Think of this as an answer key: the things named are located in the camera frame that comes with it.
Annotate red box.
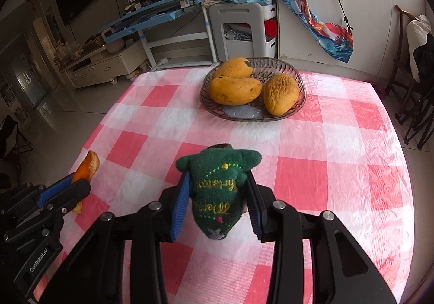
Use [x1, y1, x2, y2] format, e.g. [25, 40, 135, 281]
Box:
[264, 19, 276, 43]

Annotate colourful printed bag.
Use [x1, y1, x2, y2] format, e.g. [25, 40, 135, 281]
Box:
[266, 0, 355, 64]

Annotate clear plastic bags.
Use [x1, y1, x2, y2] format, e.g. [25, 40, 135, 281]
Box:
[56, 41, 84, 62]

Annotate pink white checked tablecloth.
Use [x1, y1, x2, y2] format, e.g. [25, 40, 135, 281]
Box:
[32, 66, 416, 304]

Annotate green plush toy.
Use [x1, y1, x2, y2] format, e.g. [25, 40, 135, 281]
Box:
[175, 144, 263, 241]

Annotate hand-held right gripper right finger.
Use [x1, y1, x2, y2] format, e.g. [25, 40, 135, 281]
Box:
[245, 172, 398, 304]

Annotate cream television cabinet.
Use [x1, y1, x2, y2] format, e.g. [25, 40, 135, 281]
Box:
[59, 40, 148, 89]

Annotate small orange peel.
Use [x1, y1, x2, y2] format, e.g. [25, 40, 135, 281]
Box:
[71, 151, 101, 215]

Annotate large yellow mango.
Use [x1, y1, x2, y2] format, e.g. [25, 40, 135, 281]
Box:
[208, 76, 263, 106]

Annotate white stuffed sack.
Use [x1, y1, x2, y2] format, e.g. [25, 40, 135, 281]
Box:
[406, 14, 433, 83]

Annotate white storage cabinet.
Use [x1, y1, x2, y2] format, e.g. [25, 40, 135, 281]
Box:
[271, 0, 428, 79]

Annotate yellow mango dark tip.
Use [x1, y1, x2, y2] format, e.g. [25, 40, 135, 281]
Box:
[214, 57, 253, 80]

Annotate glass fruit bowl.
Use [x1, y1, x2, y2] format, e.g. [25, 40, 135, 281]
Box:
[200, 57, 307, 121]

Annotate black folding chair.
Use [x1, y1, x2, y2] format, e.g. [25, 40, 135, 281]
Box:
[395, 33, 434, 150]

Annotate pale pink kettlebell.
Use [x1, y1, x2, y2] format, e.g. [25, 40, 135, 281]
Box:
[102, 28, 126, 54]

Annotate rough-skinned yellow fruit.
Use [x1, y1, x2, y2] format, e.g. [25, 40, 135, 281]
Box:
[264, 74, 301, 116]

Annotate blue study desk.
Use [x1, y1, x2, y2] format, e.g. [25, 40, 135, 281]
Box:
[98, 0, 224, 70]

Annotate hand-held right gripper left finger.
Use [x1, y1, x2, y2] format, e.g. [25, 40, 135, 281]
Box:
[41, 172, 191, 304]

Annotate white plastic stool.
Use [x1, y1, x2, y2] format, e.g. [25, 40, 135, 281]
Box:
[208, 2, 279, 63]

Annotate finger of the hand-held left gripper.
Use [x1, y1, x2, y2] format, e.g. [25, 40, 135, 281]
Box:
[45, 179, 92, 217]
[36, 173, 81, 208]

